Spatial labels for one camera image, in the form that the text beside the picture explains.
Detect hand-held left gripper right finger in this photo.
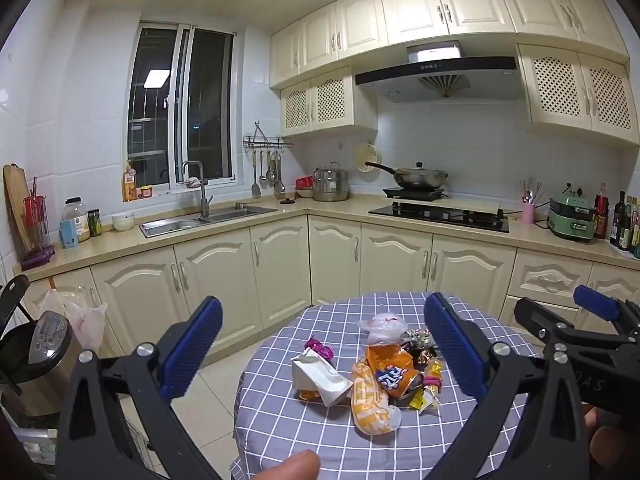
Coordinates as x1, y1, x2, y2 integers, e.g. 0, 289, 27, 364
423, 291, 589, 480

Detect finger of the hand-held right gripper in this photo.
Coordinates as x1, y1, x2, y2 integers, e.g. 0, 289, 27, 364
514, 297, 640, 352
573, 285, 640, 333

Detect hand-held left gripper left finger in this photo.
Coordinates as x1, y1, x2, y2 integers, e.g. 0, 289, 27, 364
56, 296, 224, 480

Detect dark gold wrapper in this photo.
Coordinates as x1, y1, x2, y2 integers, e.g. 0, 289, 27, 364
402, 328, 441, 366

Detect person's right hand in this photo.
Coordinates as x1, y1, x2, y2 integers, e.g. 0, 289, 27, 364
582, 405, 640, 480

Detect person's left hand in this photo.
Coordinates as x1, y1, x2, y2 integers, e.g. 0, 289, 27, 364
267, 449, 321, 480

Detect yellow snack wrapper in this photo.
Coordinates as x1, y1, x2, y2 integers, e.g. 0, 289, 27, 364
409, 389, 437, 414

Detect orange chip bag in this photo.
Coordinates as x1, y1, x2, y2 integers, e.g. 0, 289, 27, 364
365, 344, 423, 400

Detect white plastic bag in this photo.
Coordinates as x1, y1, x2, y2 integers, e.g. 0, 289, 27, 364
356, 313, 408, 347

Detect green electric cooker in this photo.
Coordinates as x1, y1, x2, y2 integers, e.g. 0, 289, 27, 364
546, 195, 597, 244

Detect red label bottle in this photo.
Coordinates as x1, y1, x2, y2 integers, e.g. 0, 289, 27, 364
594, 183, 610, 239

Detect orange white bread bag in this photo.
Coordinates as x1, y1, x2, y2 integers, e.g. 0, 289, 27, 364
350, 362, 402, 436

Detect pink chopstick cup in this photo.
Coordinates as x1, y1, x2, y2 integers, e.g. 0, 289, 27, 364
519, 177, 543, 224

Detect hanging plastic bags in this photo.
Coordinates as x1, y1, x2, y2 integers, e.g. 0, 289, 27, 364
37, 287, 108, 351

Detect blue checked tablecloth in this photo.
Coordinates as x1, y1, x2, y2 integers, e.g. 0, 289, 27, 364
230, 292, 546, 480

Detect cream base cabinets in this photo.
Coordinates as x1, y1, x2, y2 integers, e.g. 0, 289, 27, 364
20, 212, 640, 361

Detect stainless steel sink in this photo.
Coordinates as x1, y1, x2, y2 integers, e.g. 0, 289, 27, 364
139, 205, 278, 239

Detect purple candy wrapper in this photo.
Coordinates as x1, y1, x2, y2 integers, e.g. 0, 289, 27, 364
305, 336, 334, 361

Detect white paper wrapper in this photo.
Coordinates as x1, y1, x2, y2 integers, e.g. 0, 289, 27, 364
291, 349, 353, 407

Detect black gas stove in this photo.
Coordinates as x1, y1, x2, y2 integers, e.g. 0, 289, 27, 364
368, 201, 510, 233

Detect silver rice cooker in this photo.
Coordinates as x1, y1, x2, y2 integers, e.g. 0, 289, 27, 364
0, 310, 83, 418

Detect metal faucet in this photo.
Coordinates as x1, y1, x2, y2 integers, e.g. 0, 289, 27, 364
181, 161, 213, 221

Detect large clear jar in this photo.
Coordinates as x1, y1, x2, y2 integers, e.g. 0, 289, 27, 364
64, 197, 91, 242

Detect orange dish soap bottle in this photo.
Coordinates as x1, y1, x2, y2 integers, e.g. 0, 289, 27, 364
122, 160, 138, 202

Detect wok with lid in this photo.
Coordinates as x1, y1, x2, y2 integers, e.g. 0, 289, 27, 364
365, 161, 448, 191

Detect hanging metal ladle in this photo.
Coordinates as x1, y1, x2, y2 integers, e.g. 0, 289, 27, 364
265, 150, 286, 195

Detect purple knife rack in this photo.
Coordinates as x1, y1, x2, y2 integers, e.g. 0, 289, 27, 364
20, 177, 55, 271

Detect stainless steel pot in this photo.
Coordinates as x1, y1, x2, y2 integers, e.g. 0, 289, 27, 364
313, 162, 349, 202

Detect large lattice door cabinet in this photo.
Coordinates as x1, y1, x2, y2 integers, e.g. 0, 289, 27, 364
517, 44, 640, 147

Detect wooden cutting board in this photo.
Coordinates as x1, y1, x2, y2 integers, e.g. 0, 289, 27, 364
2, 164, 36, 256

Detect sliding window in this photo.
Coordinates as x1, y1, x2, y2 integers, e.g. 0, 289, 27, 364
126, 21, 237, 196

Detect range hood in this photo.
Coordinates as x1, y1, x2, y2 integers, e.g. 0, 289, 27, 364
355, 41, 523, 104

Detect small lattice door cabinet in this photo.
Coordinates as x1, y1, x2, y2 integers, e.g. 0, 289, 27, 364
280, 66, 378, 137

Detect round yellow wall trivet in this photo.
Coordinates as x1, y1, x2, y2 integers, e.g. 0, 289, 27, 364
355, 142, 377, 175

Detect wall utensil rack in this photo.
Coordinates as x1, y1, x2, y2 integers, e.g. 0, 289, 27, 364
243, 121, 295, 153

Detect cream wall cabinets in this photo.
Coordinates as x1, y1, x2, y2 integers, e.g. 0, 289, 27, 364
270, 0, 630, 91

